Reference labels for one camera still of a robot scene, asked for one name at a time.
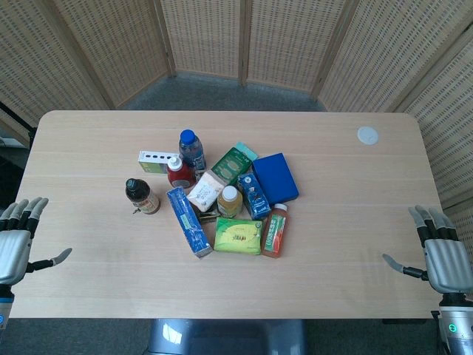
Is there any dark blue drink carton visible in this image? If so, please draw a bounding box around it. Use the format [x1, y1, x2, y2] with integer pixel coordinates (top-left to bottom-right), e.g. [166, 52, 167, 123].
[236, 172, 272, 220]

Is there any green tissue pack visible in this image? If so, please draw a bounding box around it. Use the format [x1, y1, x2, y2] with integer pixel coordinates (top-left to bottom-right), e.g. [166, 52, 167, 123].
[213, 217, 264, 256]

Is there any red sauce bottle white cap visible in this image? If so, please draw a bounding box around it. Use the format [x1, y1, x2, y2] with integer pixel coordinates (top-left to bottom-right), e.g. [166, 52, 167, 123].
[166, 156, 197, 189]

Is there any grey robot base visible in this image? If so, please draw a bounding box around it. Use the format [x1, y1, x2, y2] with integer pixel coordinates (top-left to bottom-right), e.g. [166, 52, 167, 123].
[142, 318, 307, 355]

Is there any white snack pouch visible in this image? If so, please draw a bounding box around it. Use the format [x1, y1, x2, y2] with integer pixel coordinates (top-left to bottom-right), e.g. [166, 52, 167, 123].
[186, 170, 228, 213]

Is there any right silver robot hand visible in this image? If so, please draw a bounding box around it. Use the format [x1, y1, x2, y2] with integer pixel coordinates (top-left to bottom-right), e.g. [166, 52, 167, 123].
[381, 205, 471, 295]

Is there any black stand pole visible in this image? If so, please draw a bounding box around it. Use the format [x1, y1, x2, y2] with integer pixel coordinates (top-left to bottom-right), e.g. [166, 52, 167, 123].
[0, 101, 37, 147]

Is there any woven folding screen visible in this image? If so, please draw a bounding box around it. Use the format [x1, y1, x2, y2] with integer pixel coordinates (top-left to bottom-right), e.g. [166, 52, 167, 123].
[0, 0, 473, 256]

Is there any long blue box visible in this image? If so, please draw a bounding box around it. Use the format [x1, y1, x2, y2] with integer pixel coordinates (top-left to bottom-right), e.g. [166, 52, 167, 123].
[166, 186, 214, 260]

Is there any green patterned box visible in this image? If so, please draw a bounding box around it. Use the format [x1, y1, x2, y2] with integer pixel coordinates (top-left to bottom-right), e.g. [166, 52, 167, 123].
[211, 141, 259, 186]

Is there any black bottle with brown label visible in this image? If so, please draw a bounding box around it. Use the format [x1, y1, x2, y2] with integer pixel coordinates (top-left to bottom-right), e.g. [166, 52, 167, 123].
[124, 177, 160, 215]

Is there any blue capped drink bottle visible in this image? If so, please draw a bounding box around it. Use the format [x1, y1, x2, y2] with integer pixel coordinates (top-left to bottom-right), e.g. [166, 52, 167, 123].
[178, 129, 207, 171]

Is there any white round cable grommet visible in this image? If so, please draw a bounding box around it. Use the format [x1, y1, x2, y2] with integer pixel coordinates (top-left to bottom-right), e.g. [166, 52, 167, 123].
[356, 126, 381, 144]

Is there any plain blue box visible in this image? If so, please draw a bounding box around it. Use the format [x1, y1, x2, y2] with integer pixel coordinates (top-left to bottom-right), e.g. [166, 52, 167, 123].
[252, 152, 300, 204]

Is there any white green small box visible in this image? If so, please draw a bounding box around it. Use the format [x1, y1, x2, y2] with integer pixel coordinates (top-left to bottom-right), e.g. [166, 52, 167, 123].
[138, 149, 180, 175]

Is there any yellow juice bottle white cap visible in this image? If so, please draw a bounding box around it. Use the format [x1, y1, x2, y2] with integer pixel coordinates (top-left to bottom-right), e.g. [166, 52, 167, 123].
[217, 185, 244, 219]

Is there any dark small packet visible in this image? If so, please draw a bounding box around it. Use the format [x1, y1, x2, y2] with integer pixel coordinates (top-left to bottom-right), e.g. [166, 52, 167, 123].
[196, 209, 220, 224]

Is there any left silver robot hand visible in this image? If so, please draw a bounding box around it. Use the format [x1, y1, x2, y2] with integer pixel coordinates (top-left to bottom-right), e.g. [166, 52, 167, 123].
[0, 197, 73, 285]

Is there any orange juice bottle red label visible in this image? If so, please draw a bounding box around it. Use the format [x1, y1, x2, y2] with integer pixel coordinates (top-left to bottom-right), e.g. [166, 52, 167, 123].
[261, 203, 290, 259]

